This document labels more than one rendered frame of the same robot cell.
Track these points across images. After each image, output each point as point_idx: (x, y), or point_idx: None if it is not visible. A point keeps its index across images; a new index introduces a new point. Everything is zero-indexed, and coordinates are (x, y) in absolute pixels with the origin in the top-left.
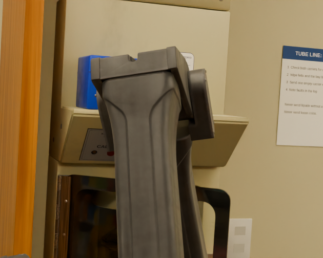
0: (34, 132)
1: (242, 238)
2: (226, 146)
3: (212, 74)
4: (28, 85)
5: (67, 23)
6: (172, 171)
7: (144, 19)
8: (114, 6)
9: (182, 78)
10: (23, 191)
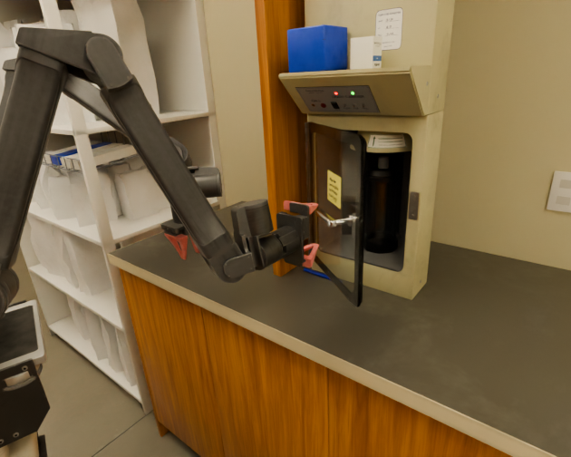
0: (267, 92)
1: (569, 192)
2: (408, 96)
3: (420, 25)
4: (261, 59)
5: (305, 4)
6: (13, 111)
7: None
8: None
9: (47, 48)
10: (266, 131)
